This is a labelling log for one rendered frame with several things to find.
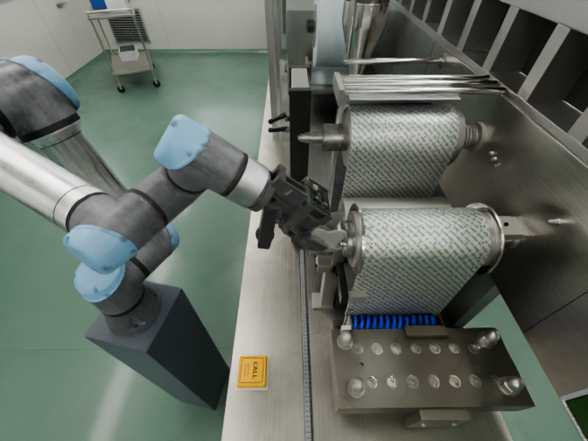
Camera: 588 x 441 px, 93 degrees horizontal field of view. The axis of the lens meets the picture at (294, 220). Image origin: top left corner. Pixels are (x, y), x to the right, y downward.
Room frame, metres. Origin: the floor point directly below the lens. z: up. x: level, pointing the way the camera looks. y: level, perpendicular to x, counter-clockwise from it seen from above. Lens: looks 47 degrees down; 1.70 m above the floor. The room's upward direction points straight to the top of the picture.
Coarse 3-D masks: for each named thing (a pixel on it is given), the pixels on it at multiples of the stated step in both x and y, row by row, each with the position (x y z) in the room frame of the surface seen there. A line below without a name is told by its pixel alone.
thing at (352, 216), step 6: (348, 216) 0.41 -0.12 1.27; (354, 216) 0.37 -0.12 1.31; (486, 216) 0.37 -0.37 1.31; (354, 222) 0.36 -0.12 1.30; (354, 228) 0.35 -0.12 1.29; (492, 228) 0.34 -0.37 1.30; (354, 234) 0.34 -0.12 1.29; (492, 234) 0.33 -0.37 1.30; (492, 240) 0.33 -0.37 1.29; (354, 246) 0.33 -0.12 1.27; (492, 246) 0.32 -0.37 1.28; (354, 252) 0.32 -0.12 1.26; (492, 252) 0.31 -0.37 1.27; (348, 258) 0.35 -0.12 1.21; (354, 258) 0.31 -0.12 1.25; (486, 258) 0.31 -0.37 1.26; (354, 264) 0.31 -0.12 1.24
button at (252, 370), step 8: (240, 360) 0.22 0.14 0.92; (248, 360) 0.22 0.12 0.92; (256, 360) 0.22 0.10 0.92; (264, 360) 0.22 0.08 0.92; (240, 368) 0.20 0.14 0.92; (248, 368) 0.20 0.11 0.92; (256, 368) 0.20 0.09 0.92; (264, 368) 0.20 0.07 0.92; (240, 376) 0.19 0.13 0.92; (248, 376) 0.19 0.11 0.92; (256, 376) 0.19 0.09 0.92; (264, 376) 0.19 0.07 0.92; (240, 384) 0.17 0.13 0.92; (248, 384) 0.17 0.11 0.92; (256, 384) 0.17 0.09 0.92; (264, 384) 0.17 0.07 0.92
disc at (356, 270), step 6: (354, 204) 0.41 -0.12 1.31; (354, 210) 0.40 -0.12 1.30; (360, 210) 0.37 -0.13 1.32; (360, 216) 0.36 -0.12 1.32; (360, 222) 0.35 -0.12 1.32; (360, 228) 0.34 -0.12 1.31; (360, 234) 0.33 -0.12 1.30; (360, 240) 0.32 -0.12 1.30; (360, 246) 0.31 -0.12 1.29; (360, 252) 0.31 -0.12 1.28; (360, 258) 0.30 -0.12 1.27; (360, 264) 0.29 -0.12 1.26; (354, 270) 0.31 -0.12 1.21; (360, 270) 0.29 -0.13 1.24
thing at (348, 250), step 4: (344, 224) 0.38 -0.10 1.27; (348, 224) 0.37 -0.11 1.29; (352, 224) 0.37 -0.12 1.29; (344, 228) 0.38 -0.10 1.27; (348, 228) 0.36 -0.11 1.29; (352, 228) 0.36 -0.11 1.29; (348, 232) 0.35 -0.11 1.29; (352, 232) 0.35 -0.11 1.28; (348, 236) 0.34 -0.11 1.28; (352, 236) 0.34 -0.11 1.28; (348, 240) 0.34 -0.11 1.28; (352, 240) 0.34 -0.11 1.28; (348, 244) 0.33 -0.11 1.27; (352, 244) 0.33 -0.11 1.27; (344, 248) 0.35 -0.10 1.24; (348, 248) 0.33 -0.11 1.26; (352, 248) 0.33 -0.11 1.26; (344, 252) 0.34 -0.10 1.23; (348, 252) 0.33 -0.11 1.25; (352, 252) 0.33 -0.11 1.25; (348, 256) 0.33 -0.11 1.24; (352, 256) 0.33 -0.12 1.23
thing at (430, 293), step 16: (368, 288) 0.30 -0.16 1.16; (384, 288) 0.30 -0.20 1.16; (400, 288) 0.30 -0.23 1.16; (416, 288) 0.30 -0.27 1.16; (432, 288) 0.30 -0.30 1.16; (448, 288) 0.30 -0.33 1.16; (352, 304) 0.30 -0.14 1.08; (368, 304) 0.30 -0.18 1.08; (384, 304) 0.30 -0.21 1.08; (400, 304) 0.30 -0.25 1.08; (416, 304) 0.30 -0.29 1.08; (432, 304) 0.30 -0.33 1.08
